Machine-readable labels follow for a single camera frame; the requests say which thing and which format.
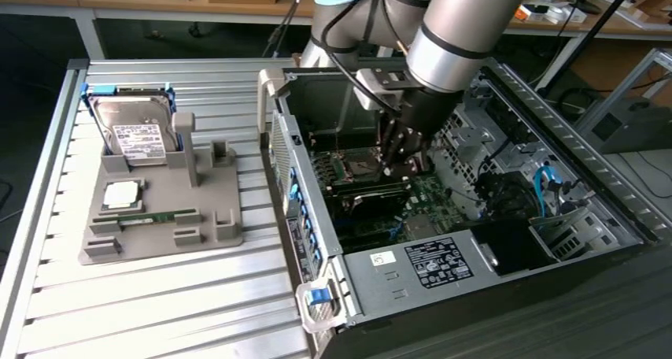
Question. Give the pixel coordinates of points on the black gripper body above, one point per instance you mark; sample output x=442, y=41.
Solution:
x=430, y=111

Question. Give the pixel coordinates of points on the graphics card with metal bracket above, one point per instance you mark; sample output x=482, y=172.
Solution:
x=377, y=203

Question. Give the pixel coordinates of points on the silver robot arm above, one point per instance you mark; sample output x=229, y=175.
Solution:
x=450, y=28

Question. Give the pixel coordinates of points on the CPU socket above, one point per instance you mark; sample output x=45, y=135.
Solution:
x=361, y=164

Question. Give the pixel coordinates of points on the metal disk bay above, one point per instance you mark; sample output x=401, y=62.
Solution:
x=472, y=146

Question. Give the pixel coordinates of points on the green motherboard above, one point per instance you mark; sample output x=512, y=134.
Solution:
x=436, y=193

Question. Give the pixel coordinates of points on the silver chipset heatsink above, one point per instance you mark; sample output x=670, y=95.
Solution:
x=422, y=225

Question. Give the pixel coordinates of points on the orange and white box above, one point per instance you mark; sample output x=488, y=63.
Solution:
x=526, y=12

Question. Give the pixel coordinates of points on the grey power supply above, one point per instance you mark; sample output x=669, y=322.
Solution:
x=388, y=284

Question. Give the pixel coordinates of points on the open PC case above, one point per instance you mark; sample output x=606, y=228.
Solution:
x=366, y=288

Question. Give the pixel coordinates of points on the black slanted pole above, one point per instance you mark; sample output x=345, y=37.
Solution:
x=593, y=36

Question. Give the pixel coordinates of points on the grey computer tower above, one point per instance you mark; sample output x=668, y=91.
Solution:
x=634, y=126

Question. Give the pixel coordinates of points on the grey parts rack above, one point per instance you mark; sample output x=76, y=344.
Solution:
x=157, y=193

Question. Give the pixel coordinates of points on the green RAM stick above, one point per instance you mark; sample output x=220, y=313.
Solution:
x=149, y=217

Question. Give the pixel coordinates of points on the silver CPU chip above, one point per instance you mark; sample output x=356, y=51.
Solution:
x=120, y=195

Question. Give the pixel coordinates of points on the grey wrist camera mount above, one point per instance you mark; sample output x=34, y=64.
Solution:
x=385, y=85

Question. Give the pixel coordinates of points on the aluminium profile frame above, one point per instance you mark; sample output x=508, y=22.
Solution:
x=637, y=73

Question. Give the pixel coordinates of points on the hard disk with blue bracket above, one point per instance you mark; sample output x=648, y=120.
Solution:
x=133, y=130

